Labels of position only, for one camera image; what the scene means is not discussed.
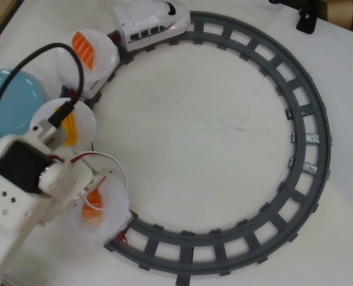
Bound red and white wire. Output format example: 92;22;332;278
70;151;129;193

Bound black table clamp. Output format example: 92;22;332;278
268;0;319;33

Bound salmon sushi toy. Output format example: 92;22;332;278
71;31;96;71

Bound white round plate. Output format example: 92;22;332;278
72;151;131;242
29;99;97;156
54;29;119;90

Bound black camera cable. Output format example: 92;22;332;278
0;43;85;141

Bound blue dish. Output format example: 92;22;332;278
0;68;48;141

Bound white toy train wagon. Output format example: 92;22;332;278
82;67;119;99
103;210;134;244

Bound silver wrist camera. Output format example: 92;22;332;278
30;118;69;147

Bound yellow egg sushi toy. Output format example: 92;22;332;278
52;105;79;147

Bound grey circular toy train track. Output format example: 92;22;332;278
61;11;332;286

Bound orange shrimp sushi toy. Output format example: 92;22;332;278
80;175;107;226

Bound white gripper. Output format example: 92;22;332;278
39;162;95;223

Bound white Shinkansen toy locomotive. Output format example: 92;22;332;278
113;0;191;51

